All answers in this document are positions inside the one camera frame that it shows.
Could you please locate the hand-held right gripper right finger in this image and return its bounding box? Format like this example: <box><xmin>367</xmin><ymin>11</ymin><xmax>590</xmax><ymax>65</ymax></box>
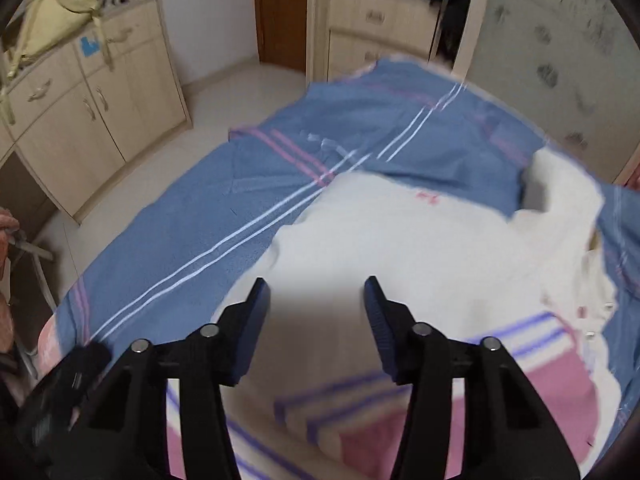
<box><xmin>363</xmin><ymin>275</ymin><xmax>581</xmax><ymax>480</ymax></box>

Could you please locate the pink striped blanket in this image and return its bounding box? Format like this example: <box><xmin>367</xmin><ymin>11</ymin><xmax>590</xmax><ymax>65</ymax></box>
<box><xmin>165</xmin><ymin>312</ymin><xmax>601</xmax><ymax>480</ymax></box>

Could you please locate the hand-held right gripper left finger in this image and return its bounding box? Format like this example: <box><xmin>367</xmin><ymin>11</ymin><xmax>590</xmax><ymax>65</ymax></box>
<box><xmin>75</xmin><ymin>277</ymin><xmax>272</xmax><ymax>480</ymax></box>

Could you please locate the patterned frosted wardrobe door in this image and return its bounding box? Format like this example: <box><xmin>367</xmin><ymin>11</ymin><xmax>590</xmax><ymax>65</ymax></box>
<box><xmin>452</xmin><ymin>0</ymin><xmax>640</xmax><ymax>187</ymax></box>

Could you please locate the yellow bag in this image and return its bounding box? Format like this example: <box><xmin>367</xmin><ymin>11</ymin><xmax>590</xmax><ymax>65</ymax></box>
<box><xmin>0</xmin><ymin>0</ymin><xmax>117</xmax><ymax>126</ymax></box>

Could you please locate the blue striped bed sheet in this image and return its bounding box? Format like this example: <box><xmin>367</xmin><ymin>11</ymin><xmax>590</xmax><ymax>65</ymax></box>
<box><xmin>50</xmin><ymin>55</ymin><xmax>640</xmax><ymax>413</ymax></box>

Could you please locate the brown wooden door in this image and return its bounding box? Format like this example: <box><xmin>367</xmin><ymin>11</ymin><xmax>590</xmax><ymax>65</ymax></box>
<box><xmin>253</xmin><ymin>0</ymin><xmax>309</xmax><ymax>74</ymax></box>

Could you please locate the light wooden drawer unit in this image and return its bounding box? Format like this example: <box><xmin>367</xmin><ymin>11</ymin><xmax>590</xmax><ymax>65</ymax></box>
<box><xmin>305</xmin><ymin>0</ymin><xmax>444</xmax><ymax>86</ymax></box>

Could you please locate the light wooden cabinet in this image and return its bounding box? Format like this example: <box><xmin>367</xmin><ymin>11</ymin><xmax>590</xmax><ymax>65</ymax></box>
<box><xmin>0</xmin><ymin>0</ymin><xmax>194</xmax><ymax>226</ymax></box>

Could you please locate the pink cloth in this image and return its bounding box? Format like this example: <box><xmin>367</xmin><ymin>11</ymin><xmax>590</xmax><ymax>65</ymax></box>
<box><xmin>0</xmin><ymin>207</ymin><xmax>22</xmax><ymax>361</ymax></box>

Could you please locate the white garment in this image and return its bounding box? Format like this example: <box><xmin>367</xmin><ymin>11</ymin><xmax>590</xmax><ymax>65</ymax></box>
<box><xmin>212</xmin><ymin>151</ymin><xmax>622</xmax><ymax>480</ymax></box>

